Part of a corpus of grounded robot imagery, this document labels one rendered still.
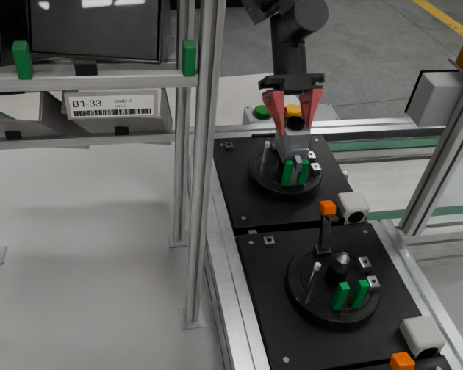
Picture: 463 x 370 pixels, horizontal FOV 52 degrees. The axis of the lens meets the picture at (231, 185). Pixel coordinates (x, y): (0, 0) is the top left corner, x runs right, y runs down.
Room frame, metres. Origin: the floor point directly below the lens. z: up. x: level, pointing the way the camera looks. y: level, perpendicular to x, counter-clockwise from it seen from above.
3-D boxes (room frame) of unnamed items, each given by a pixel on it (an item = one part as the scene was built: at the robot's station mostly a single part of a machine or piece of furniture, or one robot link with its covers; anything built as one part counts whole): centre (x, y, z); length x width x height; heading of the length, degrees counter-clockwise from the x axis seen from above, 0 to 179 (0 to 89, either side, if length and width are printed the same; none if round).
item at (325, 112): (0.91, -0.12, 0.93); 0.21 x 0.07 x 0.06; 106
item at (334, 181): (0.68, -0.09, 0.96); 0.24 x 0.24 x 0.02; 16
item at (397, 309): (0.44, -0.17, 1.01); 0.24 x 0.24 x 0.13; 16
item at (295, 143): (0.67, -0.10, 1.06); 0.08 x 0.04 x 0.07; 17
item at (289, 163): (0.64, -0.09, 1.01); 0.01 x 0.01 x 0.05; 16
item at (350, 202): (0.61, -0.22, 0.97); 0.05 x 0.05 x 0.04; 16
